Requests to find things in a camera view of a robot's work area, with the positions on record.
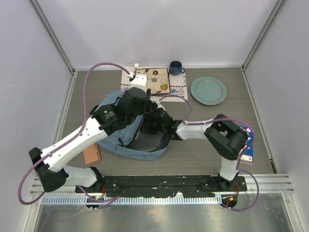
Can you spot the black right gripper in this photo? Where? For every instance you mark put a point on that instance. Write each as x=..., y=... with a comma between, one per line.
x=147, y=119

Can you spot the square floral ceramic plate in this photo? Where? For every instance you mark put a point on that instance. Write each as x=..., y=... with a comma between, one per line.
x=157, y=80

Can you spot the light blue fabric backpack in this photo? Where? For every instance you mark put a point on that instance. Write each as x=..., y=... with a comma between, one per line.
x=132, y=143

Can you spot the round teal ceramic plate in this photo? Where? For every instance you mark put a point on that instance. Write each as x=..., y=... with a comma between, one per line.
x=208, y=90

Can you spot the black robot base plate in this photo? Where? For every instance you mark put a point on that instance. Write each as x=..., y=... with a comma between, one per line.
x=191, y=186

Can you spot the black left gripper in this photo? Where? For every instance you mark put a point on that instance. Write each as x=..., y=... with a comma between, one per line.
x=143, y=110

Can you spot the tan leather wallet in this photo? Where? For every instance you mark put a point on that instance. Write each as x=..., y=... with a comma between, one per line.
x=91, y=154

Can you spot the dark blue ceramic mug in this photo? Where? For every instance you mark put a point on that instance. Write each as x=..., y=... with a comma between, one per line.
x=176, y=68

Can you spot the white slotted cable duct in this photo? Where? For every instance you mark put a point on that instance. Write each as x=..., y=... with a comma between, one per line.
x=83, y=200

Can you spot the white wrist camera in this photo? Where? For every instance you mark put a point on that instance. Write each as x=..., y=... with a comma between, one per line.
x=138, y=81
x=159, y=105

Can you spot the patterned white cloth placemat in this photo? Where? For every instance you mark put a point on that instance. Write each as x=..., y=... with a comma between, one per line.
x=178, y=86

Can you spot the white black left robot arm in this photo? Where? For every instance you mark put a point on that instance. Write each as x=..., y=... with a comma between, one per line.
x=51, y=163

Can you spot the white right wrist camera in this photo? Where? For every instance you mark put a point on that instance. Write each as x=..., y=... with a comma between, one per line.
x=159, y=105

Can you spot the dark blue cartoon book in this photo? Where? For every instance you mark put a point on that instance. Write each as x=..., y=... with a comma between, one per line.
x=248, y=156

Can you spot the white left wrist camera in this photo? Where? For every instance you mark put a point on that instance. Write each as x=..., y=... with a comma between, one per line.
x=138, y=81

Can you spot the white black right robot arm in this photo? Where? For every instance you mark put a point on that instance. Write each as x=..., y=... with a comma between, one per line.
x=226, y=137

